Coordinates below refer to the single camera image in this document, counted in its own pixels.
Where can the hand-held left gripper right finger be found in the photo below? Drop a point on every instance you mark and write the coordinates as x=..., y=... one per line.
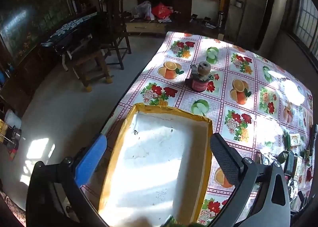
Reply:
x=224, y=160

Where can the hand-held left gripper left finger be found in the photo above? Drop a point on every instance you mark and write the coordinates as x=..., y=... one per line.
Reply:
x=92, y=157

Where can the silver foil snack packet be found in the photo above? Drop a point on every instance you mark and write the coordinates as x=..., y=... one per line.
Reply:
x=293, y=186
x=268, y=160

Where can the yellow taped white box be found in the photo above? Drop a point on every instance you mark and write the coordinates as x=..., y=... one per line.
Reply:
x=154, y=157

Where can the metal pot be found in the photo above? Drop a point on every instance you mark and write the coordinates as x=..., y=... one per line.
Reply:
x=14, y=135

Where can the red jar with cork lid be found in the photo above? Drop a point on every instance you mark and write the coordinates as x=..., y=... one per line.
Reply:
x=198, y=83

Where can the white bucket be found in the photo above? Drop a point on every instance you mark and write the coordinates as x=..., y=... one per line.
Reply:
x=12, y=117

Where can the fruit and flower printed tablecloth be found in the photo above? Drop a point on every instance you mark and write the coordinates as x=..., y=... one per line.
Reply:
x=248, y=73

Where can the black flashlight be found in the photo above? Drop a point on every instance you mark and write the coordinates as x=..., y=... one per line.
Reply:
x=314, y=137

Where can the wooden stool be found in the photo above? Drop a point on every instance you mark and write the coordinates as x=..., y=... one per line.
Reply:
x=87, y=59

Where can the dark wooden chair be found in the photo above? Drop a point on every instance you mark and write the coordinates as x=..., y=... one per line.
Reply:
x=116, y=40

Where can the mahjong table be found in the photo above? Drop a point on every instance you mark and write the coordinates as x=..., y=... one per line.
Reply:
x=74, y=31

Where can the steel thermos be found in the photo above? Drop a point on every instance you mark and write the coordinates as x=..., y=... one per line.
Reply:
x=220, y=19

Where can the wooden television stand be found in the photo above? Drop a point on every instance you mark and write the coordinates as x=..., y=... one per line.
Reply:
x=144, y=27

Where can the white plastic bag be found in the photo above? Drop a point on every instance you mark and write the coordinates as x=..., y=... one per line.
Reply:
x=143, y=8

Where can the red bag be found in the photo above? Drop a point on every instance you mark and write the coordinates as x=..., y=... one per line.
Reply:
x=161, y=10

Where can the white standing air conditioner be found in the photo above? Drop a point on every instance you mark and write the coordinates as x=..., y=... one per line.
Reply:
x=280, y=6

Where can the barred window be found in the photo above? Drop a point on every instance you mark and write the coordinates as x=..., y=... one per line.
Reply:
x=308, y=18

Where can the dark floral wall panel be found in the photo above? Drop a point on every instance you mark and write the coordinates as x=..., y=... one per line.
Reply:
x=29, y=18

